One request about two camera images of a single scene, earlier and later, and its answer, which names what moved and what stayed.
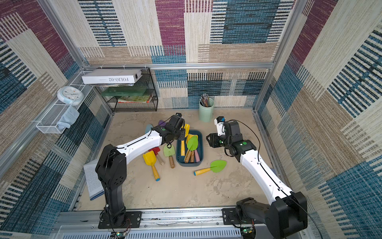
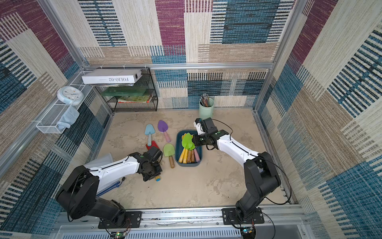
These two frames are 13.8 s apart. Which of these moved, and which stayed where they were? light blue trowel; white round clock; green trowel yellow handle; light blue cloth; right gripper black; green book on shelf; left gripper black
Moved: green trowel yellow handle; left gripper black; right gripper black
Stayed: light blue trowel; light blue cloth; white round clock; green book on shelf
